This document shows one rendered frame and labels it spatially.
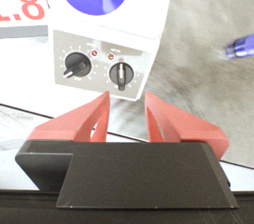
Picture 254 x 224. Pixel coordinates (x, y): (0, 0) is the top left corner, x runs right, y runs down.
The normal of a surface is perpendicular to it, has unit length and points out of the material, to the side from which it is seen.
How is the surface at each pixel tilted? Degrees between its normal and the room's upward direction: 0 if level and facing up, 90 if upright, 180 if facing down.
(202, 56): 0
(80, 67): 30
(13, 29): 0
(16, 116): 0
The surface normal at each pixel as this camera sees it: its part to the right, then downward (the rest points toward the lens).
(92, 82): 0.03, 0.58
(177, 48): 0.15, 0.11
